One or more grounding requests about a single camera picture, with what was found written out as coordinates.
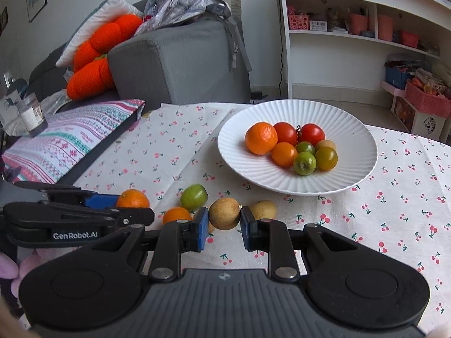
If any small orange tangerine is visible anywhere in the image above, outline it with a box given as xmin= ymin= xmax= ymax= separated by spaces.
xmin=116 ymin=189 xmax=151 ymax=209

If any orange plush flower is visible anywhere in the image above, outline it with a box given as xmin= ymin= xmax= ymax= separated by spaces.
xmin=66 ymin=14 xmax=143 ymax=100

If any pink plastic basket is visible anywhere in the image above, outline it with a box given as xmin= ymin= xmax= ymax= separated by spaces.
xmin=404 ymin=81 xmax=451 ymax=119

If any clear jar with dark lid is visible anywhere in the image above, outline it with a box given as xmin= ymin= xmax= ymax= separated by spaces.
xmin=19 ymin=92 xmax=48 ymax=139

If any pile of colourful packets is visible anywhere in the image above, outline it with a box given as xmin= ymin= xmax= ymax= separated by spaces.
xmin=410 ymin=66 xmax=451 ymax=96

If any small red basket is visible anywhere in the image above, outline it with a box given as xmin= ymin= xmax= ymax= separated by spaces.
xmin=400 ymin=30 xmax=420 ymax=48

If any white pillow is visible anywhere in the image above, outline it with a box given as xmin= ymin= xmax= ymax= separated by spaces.
xmin=56 ymin=0 xmax=143 ymax=68

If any silver bag with grey strap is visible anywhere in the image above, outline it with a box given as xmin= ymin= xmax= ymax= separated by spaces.
xmin=134 ymin=0 xmax=253 ymax=73

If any pink plush toy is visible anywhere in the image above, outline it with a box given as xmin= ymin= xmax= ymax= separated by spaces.
xmin=0 ymin=249 xmax=40 ymax=301

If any white bookshelf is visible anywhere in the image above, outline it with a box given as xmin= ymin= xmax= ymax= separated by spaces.
xmin=273 ymin=0 xmax=451 ymax=108

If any pink perforated box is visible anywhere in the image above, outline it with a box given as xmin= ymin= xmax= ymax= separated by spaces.
xmin=288 ymin=14 xmax=310 ymax=31

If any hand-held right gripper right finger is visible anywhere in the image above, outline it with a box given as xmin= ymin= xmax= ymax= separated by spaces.
xmin=240 ymin=206 xmax=356 ymax=284

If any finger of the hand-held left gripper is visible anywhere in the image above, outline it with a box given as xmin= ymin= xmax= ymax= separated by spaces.
xmin=46 ymin=189 xmax=119 ymax=209
xmin=41 ymin=202 xmax=156 ymax=228

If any green jujube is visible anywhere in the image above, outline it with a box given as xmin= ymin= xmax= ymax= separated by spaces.
xmin=180 ymin=184 xmax=209 ymax=211
xmin=293 ymin=152 xmax=317 ymax=176

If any grey sofa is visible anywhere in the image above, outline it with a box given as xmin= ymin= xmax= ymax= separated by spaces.
xmin=28 ymin=0 xmax=252 ymax=114

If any orange tomato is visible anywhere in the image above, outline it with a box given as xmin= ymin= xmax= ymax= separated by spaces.
xmin=162 ymin=207 xmax=193 ymax=226
xmin=271 ymin=142 xmax=298 ymax=168

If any white box with picture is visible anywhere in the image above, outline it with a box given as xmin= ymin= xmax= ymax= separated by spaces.
xmin=391 ymin=96 xmax=446 ymax=140

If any white box with deer print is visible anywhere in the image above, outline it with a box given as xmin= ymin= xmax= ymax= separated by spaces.
xmin=0 ymin=78 xmax=29 ymax=136

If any cherry print tablecloth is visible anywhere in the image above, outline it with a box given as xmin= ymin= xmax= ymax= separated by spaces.
xmin=72 ymin=102 xmax=451 ymax=335

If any white ribbed plate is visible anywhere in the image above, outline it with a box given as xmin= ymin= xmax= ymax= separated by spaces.
xmin=217 ymin=99 xmax=378 ymax=196

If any large orange tangerine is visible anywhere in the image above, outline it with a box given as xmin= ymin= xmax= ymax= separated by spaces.
xmin=245 ymin=122 xmax=278 ymax=155

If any blue storage box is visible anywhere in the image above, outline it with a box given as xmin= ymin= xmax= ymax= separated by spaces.
xmin=385 ymin=63 xmax=415 ymax=90

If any black wall cable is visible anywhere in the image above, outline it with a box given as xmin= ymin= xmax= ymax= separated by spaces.
xmin=279 ymin=33 xmax=285 ymax=94

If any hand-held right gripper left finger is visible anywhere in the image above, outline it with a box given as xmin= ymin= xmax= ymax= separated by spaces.
xmin=90 ymin=207 xmax=209 ymax=283

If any striped patterned cushion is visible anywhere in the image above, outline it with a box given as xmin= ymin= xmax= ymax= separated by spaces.
xmin=2 ymin=99 xmax=146 ymax=184

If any red tomato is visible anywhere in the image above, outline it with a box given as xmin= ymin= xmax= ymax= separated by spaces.
xmin=273 ymin=122 xmax=299 ymax=146
xmin=299 ymin=123 xmax=326 ymax=146

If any yellow-green tomato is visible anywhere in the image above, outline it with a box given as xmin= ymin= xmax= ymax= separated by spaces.
xmin=315 ymin=146 xmax=338 ymax=171

